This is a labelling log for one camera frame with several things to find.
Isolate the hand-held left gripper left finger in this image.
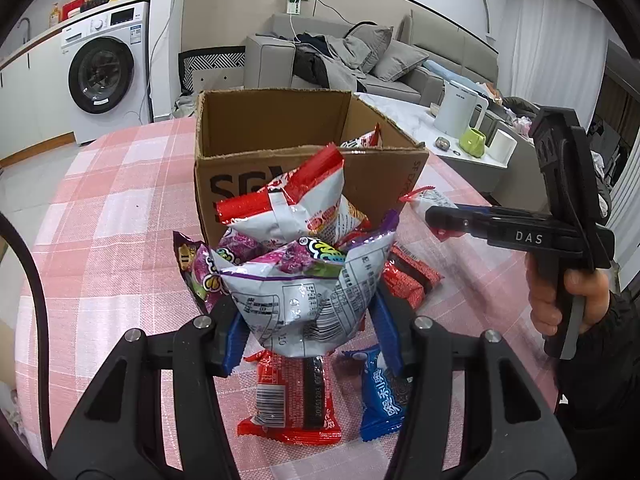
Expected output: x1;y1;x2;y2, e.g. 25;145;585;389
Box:
47;296;251;480

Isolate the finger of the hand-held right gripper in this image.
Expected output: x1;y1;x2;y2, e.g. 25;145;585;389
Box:
462;207;551;225
425;205;493;242

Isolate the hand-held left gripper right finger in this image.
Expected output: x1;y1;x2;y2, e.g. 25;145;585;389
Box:
367;280;578;480

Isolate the purple grape candy packet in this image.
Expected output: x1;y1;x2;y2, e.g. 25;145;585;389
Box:
172;230;236;317

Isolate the purple silver snack packet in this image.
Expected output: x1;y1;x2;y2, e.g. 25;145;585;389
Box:
220;210;401;358

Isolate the red silver snack packet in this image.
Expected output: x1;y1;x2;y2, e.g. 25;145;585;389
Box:
215;144;373;246

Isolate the brown cardboard box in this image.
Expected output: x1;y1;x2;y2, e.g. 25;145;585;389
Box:
194;89;431;246

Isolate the person's right forearm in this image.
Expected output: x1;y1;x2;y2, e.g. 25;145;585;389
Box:
554;287;640;431

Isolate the person's right hand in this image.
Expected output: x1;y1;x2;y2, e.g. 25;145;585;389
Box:
525;250;612;337

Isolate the dark red snack packet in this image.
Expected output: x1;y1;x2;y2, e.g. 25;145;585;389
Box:
382;242;445;311

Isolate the white paper roll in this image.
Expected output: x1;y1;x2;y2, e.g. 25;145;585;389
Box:
487;129;518;163

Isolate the blue cookie packet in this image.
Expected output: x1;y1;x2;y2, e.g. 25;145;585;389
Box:
340;345;417;443

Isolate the red barcode snack packet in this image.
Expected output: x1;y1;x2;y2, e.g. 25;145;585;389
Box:
236;350;343;446

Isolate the green mug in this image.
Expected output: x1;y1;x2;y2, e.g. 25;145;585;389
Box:
459;126;488;158

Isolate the dark clothes heap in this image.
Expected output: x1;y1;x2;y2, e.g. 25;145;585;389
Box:
502;95;538;136

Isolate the white electric kettle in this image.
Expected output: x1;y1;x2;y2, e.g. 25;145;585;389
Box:
432;81;490;137

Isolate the grey pillow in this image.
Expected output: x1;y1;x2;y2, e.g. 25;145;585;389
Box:
372;40;431;82
345;24;394;68

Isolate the pink plaid tablecloth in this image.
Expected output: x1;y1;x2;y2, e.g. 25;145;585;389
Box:
12;119;566;480

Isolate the dark jacket pile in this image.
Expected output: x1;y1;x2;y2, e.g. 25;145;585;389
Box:
292;32;368;93

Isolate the grey sofa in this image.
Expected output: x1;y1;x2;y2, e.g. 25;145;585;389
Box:
244;10;501;107

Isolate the crumpled cloth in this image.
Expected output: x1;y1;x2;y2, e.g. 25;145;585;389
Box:
172;95;199;120

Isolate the black white patterned box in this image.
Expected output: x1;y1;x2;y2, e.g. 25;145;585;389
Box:
179;47;247;96

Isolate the white washing machine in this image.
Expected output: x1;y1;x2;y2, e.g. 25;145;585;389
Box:
60;1;153;143

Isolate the white counter cabinet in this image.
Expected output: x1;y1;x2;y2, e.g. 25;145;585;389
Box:
0;25;77;166

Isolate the black cable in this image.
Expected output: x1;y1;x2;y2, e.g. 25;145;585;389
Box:
0;212;55;463

